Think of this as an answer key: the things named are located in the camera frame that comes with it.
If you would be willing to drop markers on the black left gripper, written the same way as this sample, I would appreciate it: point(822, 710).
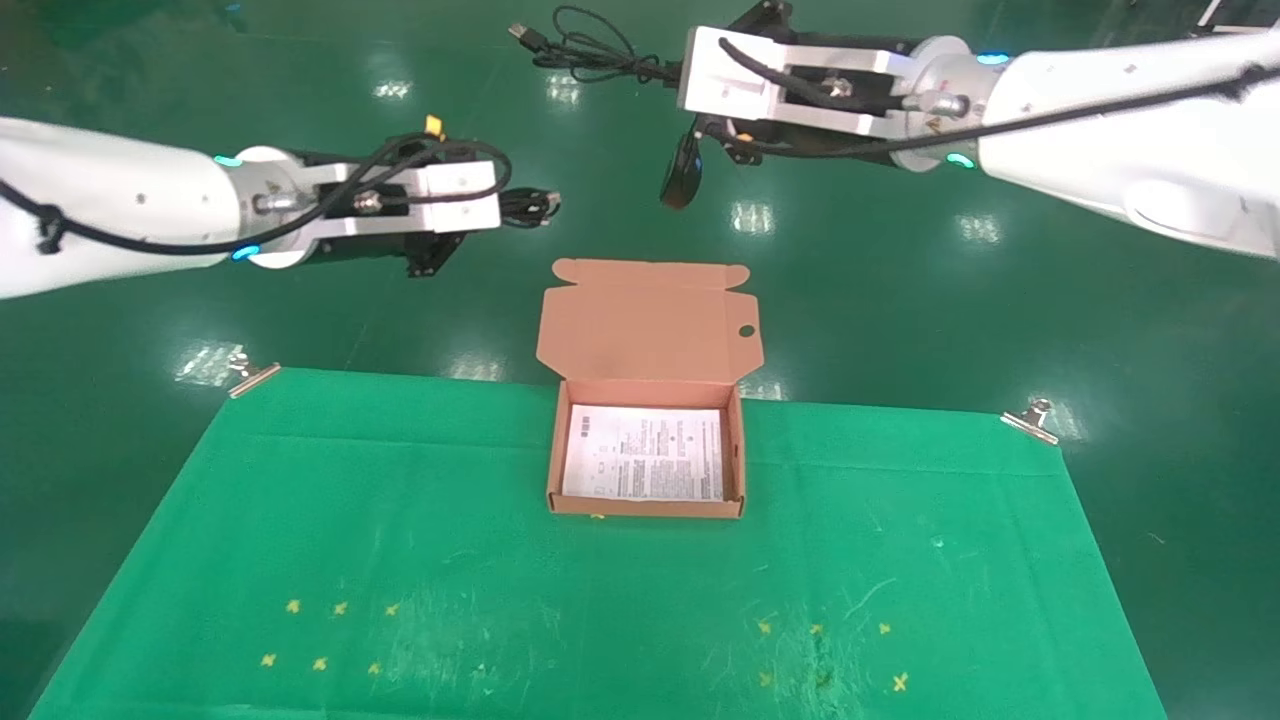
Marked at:
point(420, 250)

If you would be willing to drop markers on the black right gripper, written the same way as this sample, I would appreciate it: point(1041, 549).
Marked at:
point(800, 152)

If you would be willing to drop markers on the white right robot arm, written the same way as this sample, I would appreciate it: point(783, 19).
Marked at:
point(1150, 150)

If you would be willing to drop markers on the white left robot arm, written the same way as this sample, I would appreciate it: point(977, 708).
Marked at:
point(100, 210)

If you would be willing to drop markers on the orange cardboard box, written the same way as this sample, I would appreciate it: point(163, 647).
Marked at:
point(650, 330)

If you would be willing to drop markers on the silver binder clip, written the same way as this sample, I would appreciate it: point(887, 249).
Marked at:
point(253, 378)
point(1030, 420)

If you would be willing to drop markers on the white printed paper sheet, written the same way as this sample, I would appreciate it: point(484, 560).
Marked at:
point(645, 455)

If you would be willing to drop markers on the green table mat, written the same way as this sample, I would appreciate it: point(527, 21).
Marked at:
point(600, 600)

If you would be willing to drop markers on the white metal cart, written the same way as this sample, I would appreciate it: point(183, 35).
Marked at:
point(1210, 12)

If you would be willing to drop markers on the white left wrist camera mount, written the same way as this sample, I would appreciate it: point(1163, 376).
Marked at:
point(460, 185)

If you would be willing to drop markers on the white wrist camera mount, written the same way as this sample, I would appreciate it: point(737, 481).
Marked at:
point(460, 185)
point(740, 80)

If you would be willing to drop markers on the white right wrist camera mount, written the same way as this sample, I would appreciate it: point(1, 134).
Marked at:
point(740, 80)

